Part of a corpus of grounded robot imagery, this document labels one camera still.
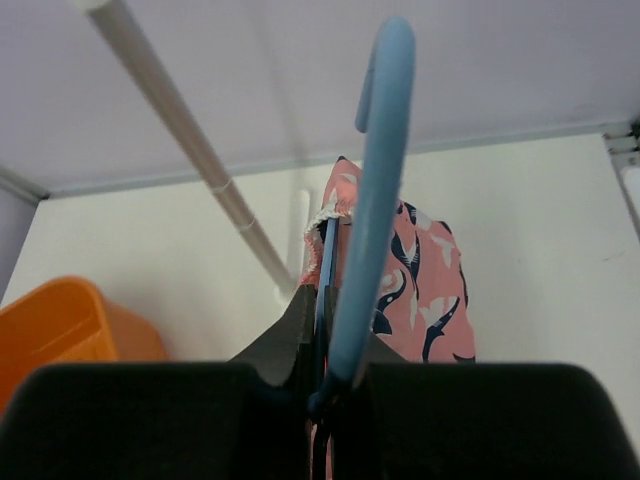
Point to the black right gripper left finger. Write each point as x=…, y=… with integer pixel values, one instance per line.
x=241, y=419

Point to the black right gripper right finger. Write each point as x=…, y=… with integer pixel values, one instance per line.
x=476, y=421

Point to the pink shark print shorts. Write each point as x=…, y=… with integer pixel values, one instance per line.
x=421, y=309

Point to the blue wire hanger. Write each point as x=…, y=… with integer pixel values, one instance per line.
x=383, y=116

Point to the orange plastic basket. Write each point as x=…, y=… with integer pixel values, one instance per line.
x=68, y=319

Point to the metal clothes rack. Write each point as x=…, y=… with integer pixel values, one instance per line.
x=119, y=29

